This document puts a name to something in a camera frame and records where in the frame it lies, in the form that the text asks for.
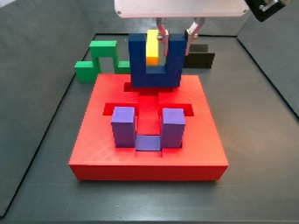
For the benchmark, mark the white flat gripper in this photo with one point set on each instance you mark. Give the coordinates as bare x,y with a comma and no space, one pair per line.
162,9

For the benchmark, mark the blue U-shaped block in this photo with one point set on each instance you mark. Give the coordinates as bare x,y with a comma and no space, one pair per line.
157,76

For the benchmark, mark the yellow long bar block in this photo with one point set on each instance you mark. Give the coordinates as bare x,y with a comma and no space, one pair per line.
153,48

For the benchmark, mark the green arch-shaped block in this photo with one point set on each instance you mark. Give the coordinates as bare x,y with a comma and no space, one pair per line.
102,49

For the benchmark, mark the purple U-shaped block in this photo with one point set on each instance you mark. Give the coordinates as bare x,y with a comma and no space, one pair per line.
149,132

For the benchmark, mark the red slotted base block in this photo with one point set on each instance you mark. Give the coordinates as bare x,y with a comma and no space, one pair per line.
98,160

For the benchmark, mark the black angle bracket fixture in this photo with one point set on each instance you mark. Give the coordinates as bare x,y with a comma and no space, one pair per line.
199,57

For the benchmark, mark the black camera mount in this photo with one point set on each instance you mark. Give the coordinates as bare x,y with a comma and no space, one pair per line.
266,8

